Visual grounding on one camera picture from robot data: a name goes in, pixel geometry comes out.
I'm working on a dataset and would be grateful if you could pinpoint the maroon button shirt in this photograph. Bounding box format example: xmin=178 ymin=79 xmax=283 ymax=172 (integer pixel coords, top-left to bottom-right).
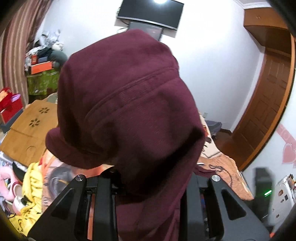
xmin=46 ymin=30 xmax=205 ymax=240

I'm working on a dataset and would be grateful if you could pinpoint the printed newspaper pattern blanket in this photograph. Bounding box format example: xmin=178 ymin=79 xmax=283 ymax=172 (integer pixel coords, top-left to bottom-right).
xmin=40 ymin=114 xmax=253 ymax=211

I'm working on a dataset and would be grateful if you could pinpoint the yellow knitted cloth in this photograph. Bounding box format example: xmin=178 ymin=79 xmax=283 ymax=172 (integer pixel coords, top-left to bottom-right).
xmin=9 ymin=162 xmax=43 ymax=236

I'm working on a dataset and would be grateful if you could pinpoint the white sticker covered appliance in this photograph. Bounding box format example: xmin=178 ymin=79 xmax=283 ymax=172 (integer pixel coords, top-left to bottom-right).
xmin=269 ymin=174 xmax=295 ymax=230

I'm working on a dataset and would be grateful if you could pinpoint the grey bag on floor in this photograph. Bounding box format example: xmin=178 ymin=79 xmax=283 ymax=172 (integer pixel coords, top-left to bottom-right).
xmin=205 ymin=120 xmax=222 ymax=137

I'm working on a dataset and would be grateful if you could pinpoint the wooden folding table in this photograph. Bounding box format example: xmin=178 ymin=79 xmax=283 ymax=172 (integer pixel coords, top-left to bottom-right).
xmin=1 ymin=100 xmax=58 ymax=166

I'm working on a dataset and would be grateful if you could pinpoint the brown wooden door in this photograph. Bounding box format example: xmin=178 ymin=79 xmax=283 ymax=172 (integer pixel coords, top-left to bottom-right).
xmin=231 ymin=8 xmax=295 ymax=170

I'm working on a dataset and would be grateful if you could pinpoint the red plush toy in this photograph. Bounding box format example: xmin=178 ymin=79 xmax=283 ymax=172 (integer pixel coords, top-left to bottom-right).
xmin=0 ymin=87 xmax=13 ymax=111

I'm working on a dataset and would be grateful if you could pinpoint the green patterned storage box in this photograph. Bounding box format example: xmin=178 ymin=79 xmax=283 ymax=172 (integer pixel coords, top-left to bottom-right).
xmin=27 ymin=69 xmax=60 ymax=95

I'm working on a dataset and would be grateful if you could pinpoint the orange box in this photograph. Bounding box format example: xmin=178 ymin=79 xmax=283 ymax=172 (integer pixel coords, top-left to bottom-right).
xmin=30 ymin=61 xmax=53 ymax=75

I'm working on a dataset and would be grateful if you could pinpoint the grey plush cushion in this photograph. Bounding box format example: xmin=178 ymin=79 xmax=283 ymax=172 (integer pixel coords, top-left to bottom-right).
xmin=49 ymin=50 xmax=68 ymax=69

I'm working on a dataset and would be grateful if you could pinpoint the small black screen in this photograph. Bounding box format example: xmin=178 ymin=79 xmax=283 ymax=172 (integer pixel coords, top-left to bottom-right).
xmin=127 ymin=22 xmax=164 ymax=41

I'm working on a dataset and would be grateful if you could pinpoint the striped pink curtain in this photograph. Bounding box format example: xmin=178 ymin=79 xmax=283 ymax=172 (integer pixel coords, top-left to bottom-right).
xmin=1 ymin=1 xmax=52 ymax=104

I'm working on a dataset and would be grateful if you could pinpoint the wall mounted black monitor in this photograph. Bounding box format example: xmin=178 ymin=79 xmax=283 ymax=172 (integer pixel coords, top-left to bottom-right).
xmin=117 ymin=0 xmax=184 ymax=30

